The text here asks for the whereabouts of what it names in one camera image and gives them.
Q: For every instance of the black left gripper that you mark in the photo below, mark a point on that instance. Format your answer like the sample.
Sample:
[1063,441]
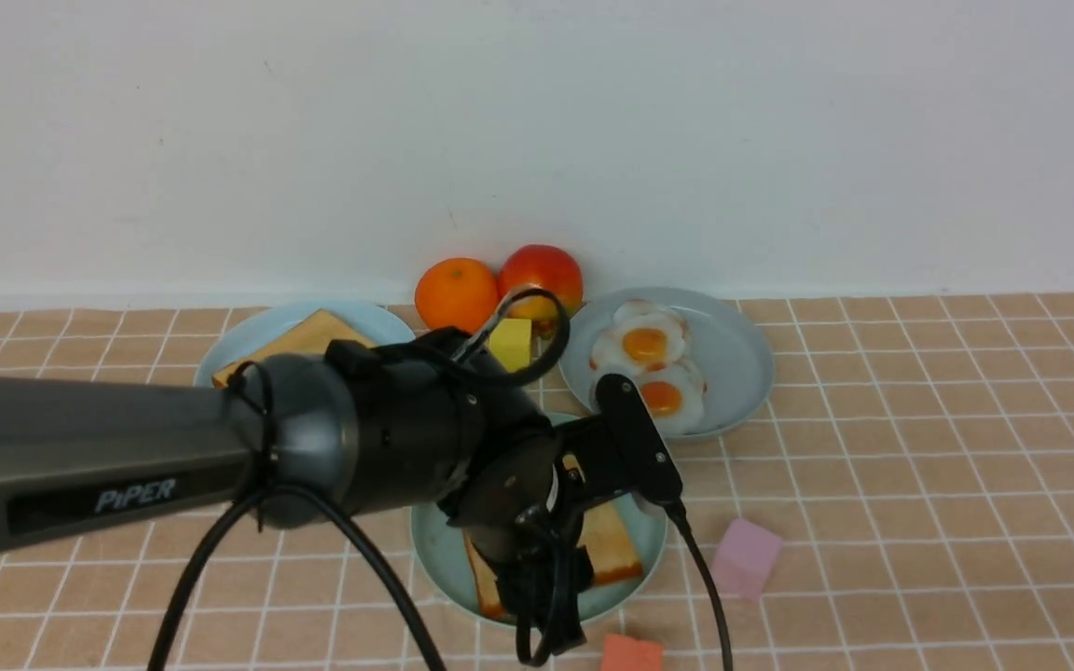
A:
[525,518]

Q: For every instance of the toast slice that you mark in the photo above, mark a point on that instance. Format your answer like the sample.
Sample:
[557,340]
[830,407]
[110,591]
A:
[613,554]
[309,337]

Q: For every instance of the fried egg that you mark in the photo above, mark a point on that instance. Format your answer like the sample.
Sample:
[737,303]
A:
[675,396]
[643,336]

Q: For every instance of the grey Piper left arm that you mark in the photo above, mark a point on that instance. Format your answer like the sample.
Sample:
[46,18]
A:
[297,439]

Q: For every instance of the green centre plate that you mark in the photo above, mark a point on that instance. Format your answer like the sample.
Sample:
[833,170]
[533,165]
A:
[440,553]

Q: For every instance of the yellow foam cube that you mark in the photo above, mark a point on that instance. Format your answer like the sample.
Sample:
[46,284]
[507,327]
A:
[510,343]

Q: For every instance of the red orange foam cube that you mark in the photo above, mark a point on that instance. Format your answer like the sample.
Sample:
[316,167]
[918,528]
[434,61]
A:
[623,653]

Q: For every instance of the orange fruit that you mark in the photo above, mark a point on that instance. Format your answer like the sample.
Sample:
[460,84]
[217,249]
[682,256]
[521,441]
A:
[458,292]

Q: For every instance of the pink foam cube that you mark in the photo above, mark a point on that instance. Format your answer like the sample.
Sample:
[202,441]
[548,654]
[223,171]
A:
[743,563]

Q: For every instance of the light blue plate left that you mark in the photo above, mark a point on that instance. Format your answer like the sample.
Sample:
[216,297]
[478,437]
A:
[369,323]

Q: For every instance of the red yellow apple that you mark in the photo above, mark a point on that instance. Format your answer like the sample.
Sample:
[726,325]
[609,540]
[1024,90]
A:
[549,268]

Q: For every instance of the grey blue plate right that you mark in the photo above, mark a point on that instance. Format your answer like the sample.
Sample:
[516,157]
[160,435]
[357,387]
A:
[730,352]

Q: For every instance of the checkered orange tablecloth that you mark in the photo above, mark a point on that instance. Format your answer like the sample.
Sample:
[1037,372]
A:
[916,457]

